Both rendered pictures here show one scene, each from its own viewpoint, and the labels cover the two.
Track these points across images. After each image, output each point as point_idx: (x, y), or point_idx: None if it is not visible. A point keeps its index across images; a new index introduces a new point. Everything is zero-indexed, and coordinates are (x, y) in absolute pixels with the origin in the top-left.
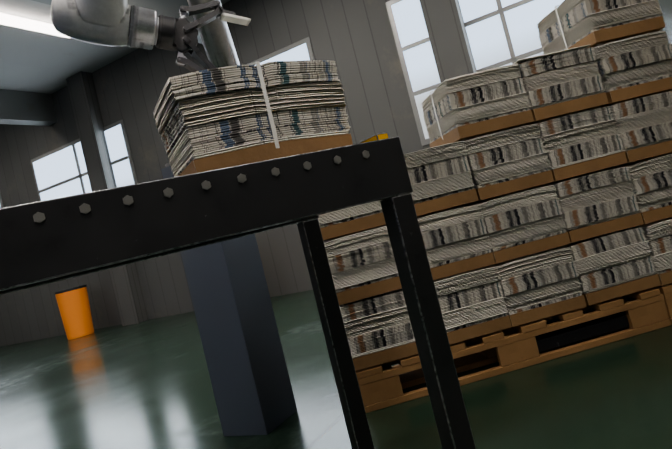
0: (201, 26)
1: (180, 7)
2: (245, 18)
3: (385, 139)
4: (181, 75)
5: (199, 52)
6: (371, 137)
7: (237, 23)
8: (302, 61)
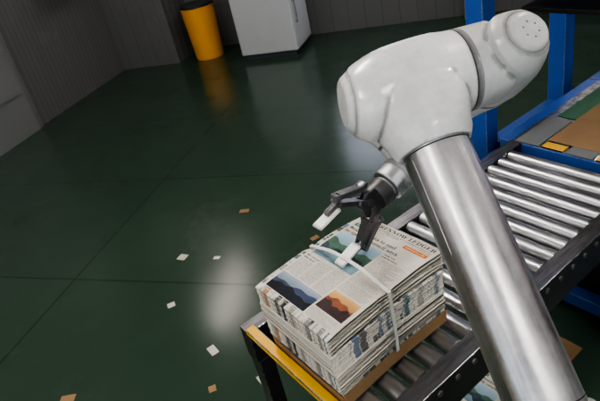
0: (355, 205)
1: (361, 180)
2: (316, 221)
3: (249, 320)
4: (356, 219)
5: (362, 221)
6: (257, 328)
7: (328, 222)
8: (279, 268)
